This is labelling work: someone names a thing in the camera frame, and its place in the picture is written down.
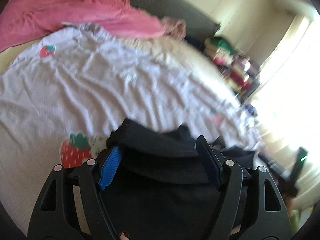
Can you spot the dark navy garment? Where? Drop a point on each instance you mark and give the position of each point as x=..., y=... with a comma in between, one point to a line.
x=194, y=42

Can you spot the pink blanket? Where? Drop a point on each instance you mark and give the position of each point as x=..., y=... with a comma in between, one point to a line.
x=23, y=21

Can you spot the cream quilt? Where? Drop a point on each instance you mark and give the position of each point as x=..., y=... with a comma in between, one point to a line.
x=176, y=53

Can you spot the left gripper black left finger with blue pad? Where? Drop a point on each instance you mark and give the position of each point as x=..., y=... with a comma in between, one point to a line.
x=70, y=204

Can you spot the pink floral crumpled garment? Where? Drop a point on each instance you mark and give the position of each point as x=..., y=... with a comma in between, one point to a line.
x=174, y=27

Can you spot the black printed t-shirt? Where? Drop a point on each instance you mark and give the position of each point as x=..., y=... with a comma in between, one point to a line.
x=160, y=189

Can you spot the stack of folded colourful clothes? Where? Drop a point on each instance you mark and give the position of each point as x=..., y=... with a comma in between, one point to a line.
x=237, y=69

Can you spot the person's right hand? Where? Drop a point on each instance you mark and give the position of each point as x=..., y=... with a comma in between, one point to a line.
x=123, y=236

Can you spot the purple crumpled small garment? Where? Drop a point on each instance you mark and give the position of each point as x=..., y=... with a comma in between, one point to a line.
x=251, y=110

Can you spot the dark grey headboard cushion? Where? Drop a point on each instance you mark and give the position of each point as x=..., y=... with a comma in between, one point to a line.
x=199, y=25

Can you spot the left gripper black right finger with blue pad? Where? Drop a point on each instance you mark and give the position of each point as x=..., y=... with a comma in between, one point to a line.
x=249, y=206

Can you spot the lilac strawberry print bedsheet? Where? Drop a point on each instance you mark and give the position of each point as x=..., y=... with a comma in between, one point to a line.
x=81, y=83

